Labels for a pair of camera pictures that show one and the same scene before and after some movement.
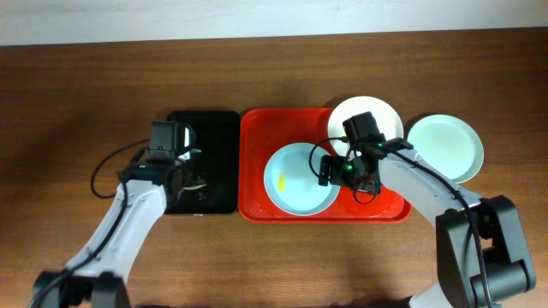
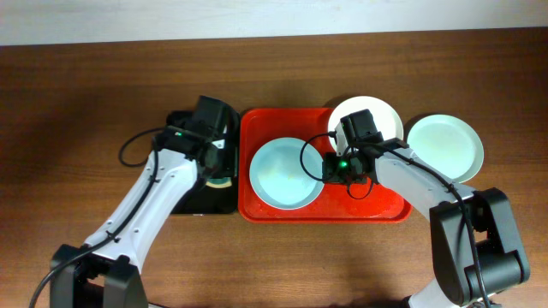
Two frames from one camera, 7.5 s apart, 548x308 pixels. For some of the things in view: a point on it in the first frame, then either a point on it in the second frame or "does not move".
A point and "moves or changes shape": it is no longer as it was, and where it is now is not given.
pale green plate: [447, 144] does not move
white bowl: [388, 119] does not move
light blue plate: [291, 183] moves or changes shape
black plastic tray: [217, 134] does not move
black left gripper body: [191, 174] → [228, 165]
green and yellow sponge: [196, 186] moves or changes shape
